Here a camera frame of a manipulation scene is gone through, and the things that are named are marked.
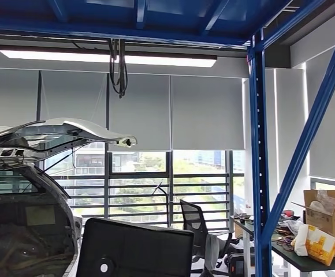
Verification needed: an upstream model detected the blue steel shelf rack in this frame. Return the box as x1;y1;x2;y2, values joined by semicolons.
0;0;335;277

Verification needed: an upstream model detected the black hanging cable bundle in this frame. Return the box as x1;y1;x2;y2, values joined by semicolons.
107;38;129;99

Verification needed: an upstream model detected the printed cardboard box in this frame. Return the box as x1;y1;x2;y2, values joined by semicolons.
291;189;335;258

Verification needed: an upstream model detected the white yellow plastic bag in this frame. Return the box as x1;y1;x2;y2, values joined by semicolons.
290;224;335;267

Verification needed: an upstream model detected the black equipment case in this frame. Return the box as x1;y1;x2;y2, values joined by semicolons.
225;252;256;277

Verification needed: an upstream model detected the long ceiling light bar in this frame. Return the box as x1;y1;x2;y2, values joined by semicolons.
0;45;218;69

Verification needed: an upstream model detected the dark-top desk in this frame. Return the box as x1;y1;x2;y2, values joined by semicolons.
229;216;335;277

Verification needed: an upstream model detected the white car with open tailgate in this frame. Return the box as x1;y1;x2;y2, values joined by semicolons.
0;117;138;277

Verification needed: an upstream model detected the dark metal window railing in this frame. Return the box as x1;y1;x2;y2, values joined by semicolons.
50;174;245;232

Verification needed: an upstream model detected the grey cloth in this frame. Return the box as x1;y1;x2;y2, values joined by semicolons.
203;234;221;271

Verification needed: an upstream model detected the black panel part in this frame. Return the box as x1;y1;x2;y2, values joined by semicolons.
76;218;195;277

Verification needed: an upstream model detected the black mesh office chair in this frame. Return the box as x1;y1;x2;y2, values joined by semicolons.
179;199;233;277

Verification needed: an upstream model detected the black floor lamp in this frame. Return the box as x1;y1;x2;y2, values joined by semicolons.
152;181;171;228

